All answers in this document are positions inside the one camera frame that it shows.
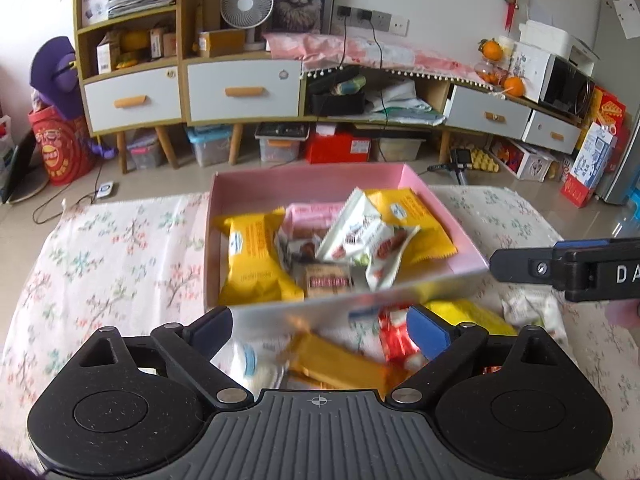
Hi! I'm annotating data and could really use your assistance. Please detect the low wooden drawer cabinet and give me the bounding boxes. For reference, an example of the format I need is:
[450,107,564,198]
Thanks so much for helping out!
[179,52,307,166]

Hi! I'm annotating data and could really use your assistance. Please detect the purple plush toy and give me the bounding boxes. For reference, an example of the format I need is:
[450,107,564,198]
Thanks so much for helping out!
[29,35,118,161]

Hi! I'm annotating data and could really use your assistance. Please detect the tall wooden shelf cabinet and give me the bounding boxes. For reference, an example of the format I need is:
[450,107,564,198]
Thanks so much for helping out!
[72,0,185,171]

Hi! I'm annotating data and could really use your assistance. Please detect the red yellow box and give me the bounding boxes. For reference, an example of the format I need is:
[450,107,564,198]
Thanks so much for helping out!
[580,86,627,151]

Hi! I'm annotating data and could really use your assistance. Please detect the grey refrigerator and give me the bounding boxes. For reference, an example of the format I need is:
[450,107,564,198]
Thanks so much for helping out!
[592,0,640,206]

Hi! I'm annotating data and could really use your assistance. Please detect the red round bag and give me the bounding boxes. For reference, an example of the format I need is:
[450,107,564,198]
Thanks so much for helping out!
[27,105,98,187]

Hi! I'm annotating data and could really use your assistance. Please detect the yellow toy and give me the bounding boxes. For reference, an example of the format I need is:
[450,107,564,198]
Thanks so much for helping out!
[117,30,151,68]

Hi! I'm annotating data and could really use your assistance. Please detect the red white shopping bag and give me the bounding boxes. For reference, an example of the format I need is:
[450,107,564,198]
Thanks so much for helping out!
[0,114,15,173]

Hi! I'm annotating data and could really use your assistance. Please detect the glass jar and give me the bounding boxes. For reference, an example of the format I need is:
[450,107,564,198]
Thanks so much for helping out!
[472,60,506,86]

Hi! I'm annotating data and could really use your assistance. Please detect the floor cable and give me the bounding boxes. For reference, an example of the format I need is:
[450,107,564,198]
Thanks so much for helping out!
[32,187,108,223]

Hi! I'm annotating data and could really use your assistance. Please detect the small brown boxes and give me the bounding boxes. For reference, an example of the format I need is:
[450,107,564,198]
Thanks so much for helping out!
[149,25,178,58]

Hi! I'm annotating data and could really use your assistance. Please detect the framed cat picture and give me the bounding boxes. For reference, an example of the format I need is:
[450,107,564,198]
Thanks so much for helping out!
[264,0,337,36]

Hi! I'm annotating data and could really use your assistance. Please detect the pink cloth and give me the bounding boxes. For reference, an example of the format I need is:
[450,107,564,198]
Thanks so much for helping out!
[262,32,506,93]

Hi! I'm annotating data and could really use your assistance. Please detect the pink cardboard box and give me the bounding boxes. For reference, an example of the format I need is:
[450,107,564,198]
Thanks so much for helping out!
[202,161,490,333]

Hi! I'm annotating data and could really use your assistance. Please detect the clear bin dark lid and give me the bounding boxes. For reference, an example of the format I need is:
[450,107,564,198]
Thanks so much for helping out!
[255,122,311,163]

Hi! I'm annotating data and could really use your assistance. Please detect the blue white carton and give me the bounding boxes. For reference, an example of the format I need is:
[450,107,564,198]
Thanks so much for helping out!
[559,121,620,209]

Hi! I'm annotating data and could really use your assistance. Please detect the pink snack packet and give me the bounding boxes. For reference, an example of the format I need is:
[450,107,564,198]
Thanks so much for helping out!
[284,201,351,241]

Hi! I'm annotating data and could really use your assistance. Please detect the long wooden console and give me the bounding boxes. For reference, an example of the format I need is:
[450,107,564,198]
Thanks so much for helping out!
[300,67,583,163]

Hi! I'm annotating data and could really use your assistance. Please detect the pile of papers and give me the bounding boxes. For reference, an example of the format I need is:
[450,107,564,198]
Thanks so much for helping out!
[362,80,447,127]

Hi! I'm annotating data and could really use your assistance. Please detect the white printer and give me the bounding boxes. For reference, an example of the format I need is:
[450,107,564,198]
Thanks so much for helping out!
[517,20,600,63]

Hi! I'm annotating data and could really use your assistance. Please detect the white blue bread packet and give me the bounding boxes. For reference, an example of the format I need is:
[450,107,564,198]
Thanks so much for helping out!
[212,337,293,392]

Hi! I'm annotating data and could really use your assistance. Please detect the red candy packet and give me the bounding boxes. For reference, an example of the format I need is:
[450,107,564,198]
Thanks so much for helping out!
[376,307,426,368]

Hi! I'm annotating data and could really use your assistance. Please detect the white grey box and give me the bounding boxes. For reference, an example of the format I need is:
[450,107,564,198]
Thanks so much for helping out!
[81,0,111,26]

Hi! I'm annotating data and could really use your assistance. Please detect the white toy box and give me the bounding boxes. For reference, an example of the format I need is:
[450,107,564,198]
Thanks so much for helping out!
[489,137,557,182]

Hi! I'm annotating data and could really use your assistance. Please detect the white desk fan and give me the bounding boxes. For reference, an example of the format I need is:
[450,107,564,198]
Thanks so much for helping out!
[220,0,275,52]

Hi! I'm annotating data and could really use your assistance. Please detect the yellow toy blocks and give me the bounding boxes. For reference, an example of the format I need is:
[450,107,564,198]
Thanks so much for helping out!
[470,149,502,172]

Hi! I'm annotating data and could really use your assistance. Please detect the clear storage bin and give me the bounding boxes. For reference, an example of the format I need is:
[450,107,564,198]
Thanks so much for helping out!
[372,135,426,162]
[125,130,168,171]

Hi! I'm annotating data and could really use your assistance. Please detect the yellow waffle packet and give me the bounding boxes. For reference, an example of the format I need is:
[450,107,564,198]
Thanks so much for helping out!
[424,299,518,337]
[216,208,305,307]
[365,187,459,267]

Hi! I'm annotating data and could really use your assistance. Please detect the red storage box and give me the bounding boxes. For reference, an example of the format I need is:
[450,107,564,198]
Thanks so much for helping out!
[305,127,373,164]

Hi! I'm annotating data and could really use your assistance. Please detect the white green snack packet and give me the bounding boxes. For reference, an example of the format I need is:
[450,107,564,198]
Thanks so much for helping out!
[500,287,568,348]

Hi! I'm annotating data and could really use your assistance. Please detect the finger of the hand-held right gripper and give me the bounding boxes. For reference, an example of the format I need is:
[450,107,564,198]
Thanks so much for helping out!
[489,246,556,286]
[552,239,613,251]

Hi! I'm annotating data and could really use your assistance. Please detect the brown cracker packet red label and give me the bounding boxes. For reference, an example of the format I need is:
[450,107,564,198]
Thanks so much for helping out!
[292,260,357,302]

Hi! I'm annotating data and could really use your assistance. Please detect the black basket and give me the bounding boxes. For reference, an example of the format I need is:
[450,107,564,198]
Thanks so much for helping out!
[306,67,367,117]

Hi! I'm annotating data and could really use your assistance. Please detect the wall socket strip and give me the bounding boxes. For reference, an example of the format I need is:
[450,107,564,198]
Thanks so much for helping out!
[337,5,408,36]

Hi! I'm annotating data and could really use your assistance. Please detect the gold snack packet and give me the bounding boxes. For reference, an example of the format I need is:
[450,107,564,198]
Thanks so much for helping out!
[282,330,401,392]

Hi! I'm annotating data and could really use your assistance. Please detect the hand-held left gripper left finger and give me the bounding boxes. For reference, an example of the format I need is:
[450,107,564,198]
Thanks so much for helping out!
[80,306,255,408]

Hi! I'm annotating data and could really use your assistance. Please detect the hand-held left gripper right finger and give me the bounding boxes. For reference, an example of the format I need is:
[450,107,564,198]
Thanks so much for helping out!
[384,305,561,408]

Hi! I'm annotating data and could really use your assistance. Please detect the black microwave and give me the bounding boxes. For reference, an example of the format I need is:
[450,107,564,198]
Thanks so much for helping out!
[542,54,597,111]

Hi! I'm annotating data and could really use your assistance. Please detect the small white carton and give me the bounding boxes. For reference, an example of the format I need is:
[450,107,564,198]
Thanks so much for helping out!
[96,30,121,75]

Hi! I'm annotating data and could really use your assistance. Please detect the clear bin blue lid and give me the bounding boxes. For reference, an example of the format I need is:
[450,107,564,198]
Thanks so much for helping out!
[186,125,236,168]

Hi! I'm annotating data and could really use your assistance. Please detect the black flat board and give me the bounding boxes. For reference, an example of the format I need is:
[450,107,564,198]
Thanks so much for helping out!
[0,130,51,205]

